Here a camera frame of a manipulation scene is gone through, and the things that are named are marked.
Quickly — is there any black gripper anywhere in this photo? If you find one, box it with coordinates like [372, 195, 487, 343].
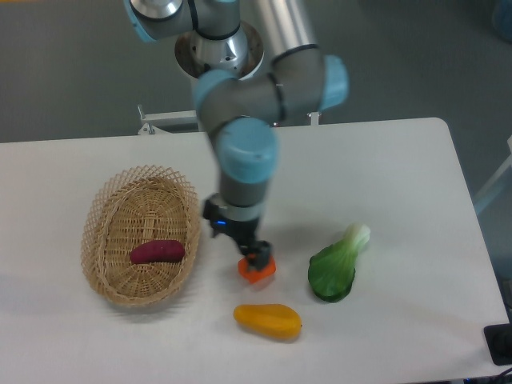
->
[202, 194, 272, 270]

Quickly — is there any purple sweet potato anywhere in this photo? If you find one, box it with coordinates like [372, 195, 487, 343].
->
[130, 240, 186, 264]

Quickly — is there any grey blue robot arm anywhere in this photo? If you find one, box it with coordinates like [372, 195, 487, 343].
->
[125, 1, 349, 272]

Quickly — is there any woven wicker basket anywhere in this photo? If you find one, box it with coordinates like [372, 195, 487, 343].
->
[81, 166, 201, 307]

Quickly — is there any orange bell pepper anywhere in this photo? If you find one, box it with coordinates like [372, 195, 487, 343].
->
[237, 254, 276, 284]

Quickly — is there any yellow papaya fruit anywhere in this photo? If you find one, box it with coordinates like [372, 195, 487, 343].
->
[233, 304, 302, 340]

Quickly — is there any green bok choy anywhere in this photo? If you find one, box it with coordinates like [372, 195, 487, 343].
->
[307, 223, 370, 303]

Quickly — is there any black device at table edge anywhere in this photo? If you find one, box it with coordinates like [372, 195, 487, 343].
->
[483, 323, 511, 366]

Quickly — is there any white metal base frame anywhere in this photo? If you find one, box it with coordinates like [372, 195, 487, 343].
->
[137, 104, 323, 135]

